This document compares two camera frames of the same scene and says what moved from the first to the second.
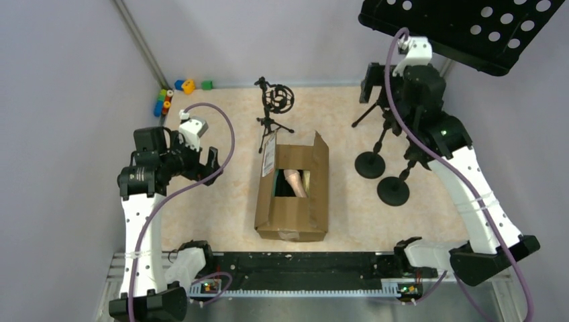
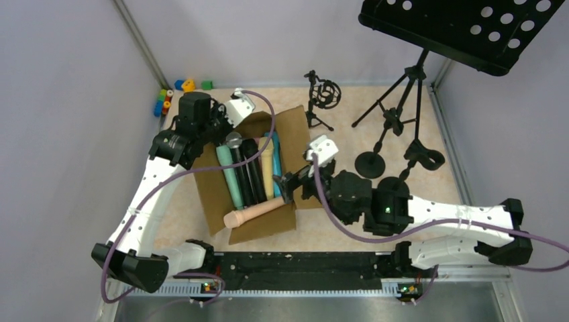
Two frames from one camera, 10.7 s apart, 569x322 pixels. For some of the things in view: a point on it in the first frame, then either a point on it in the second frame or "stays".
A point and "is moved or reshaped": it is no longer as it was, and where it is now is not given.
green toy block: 207,85 stays
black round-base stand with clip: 372,165 stays
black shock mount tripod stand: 277,98 → 324,93
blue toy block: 178,84 stays
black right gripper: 371,83 → 304,183
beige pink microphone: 294,178 is moved or reshaped
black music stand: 491,35 stays
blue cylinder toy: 158,108 stays
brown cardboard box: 296,219 is moved or reshaped
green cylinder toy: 162,94 stays
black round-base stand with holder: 393,191 stays
